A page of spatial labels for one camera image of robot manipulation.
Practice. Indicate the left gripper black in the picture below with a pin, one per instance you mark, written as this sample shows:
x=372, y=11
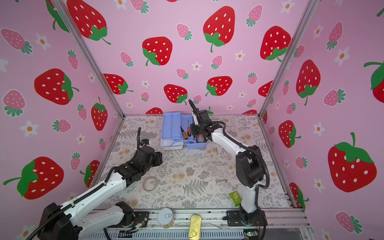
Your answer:
x=158, y=158

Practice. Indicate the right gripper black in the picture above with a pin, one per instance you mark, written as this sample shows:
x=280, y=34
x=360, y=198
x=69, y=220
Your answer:
x=193, y=129

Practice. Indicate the orange black combination pliers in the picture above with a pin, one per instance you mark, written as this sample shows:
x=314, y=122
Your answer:
x=200, y=138

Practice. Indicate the small orange screwdriver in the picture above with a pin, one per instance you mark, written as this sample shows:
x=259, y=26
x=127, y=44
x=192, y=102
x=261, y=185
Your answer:
x=189, y=130

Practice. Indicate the white pink blue tool box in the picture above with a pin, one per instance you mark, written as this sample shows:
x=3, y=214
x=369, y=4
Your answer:
x=171, y=135

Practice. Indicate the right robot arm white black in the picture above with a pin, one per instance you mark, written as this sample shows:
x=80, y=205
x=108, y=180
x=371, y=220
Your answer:
x=251, y=169

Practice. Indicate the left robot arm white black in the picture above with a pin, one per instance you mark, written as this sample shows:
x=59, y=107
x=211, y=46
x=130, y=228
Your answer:
x=55, y=225

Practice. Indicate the clear tape roll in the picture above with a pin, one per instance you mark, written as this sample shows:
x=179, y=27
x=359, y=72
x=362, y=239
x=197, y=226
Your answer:
x=150, y=184

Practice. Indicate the metal bolt screw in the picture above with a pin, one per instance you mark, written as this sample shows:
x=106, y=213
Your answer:
x=223, y=181

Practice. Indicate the round silver tin can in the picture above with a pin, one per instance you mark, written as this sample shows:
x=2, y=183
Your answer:
x=165, y=218

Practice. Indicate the green snack packet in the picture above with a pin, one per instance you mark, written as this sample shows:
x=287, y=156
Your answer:
x=236, y=198

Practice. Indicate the gold oval tin can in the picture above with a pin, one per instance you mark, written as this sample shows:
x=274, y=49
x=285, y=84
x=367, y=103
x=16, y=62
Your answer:
x=195, y=227

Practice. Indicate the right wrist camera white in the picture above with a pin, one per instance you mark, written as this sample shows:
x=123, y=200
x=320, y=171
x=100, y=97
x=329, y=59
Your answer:
x=195, y=119

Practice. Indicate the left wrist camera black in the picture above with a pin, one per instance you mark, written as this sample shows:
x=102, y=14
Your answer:
x=145, y=142

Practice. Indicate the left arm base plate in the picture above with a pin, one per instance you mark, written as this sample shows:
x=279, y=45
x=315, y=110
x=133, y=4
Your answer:
x=133, y=219

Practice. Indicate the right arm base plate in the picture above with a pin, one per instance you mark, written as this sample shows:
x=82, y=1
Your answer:
x=240, y=218

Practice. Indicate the aluminium front rail frame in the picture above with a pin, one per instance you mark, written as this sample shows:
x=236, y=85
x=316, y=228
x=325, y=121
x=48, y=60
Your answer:
x=186, y=223

